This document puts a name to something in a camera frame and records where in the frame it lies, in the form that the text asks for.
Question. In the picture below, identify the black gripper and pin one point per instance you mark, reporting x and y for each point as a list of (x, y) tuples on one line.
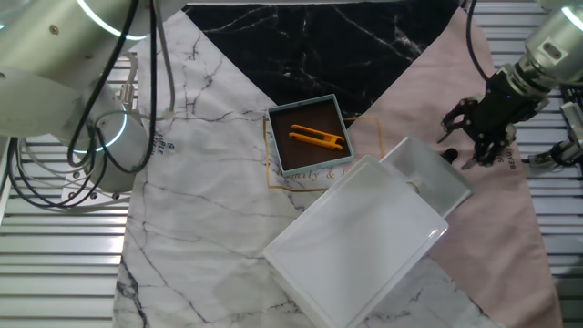
[(503, 107)]

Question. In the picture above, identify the white plastic drawer cabinet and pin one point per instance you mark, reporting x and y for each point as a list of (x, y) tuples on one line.
[(355, 246)]

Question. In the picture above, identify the orange plastic clip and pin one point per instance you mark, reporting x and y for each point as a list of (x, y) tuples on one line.
[(314, 136)]

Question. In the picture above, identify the light blue square tray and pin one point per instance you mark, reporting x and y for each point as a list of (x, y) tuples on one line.
[(296, 157)]

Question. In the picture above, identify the marble pink black tablecloth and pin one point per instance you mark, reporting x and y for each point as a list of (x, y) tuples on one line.
[(205, 182)]

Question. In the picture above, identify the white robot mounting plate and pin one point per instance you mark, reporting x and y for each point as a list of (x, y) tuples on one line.
[(73, 187)]

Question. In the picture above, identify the small silver camera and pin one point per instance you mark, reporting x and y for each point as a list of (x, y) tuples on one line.
[(575, 120)]

